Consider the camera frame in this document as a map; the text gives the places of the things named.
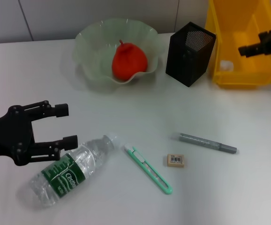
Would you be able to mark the white paper ball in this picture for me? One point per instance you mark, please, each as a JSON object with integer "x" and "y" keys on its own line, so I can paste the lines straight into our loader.
{"x": 226, "y": 65}

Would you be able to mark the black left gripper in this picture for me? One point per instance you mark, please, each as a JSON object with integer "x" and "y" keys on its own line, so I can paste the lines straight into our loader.
{"x": 11, "y": 136}

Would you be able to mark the black mesh pen holder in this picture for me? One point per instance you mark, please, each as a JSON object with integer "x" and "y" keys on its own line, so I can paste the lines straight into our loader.
{"x": 187, "y": 63}

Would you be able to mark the green utility knife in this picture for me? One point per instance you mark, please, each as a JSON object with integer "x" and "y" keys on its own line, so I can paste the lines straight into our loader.
{"x": 141, "y": 161}

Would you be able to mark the yellow plastic storage bin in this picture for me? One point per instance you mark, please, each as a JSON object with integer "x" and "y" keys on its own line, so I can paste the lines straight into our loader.
{"x": 238, "y": 75}

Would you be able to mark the grey marker pen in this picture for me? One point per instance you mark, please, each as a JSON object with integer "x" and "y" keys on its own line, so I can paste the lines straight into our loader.
{"x": 203, "y": 141}

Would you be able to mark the clear water bottle green label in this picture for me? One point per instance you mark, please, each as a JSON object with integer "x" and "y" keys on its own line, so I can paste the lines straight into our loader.
{"x": 65, "y": 175}

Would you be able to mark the red-orange fruit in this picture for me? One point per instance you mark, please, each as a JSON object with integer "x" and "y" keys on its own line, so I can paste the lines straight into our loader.
{"x": 129, "y": 61}

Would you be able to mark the pale green glass fruit bowl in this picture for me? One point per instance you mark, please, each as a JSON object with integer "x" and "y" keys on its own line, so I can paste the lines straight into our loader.
{"x": 93, "y": 54}

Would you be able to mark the cream eraser with barcode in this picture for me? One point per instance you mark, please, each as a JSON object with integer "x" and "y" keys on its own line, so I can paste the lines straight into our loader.
{"x": 175, "y": 160}

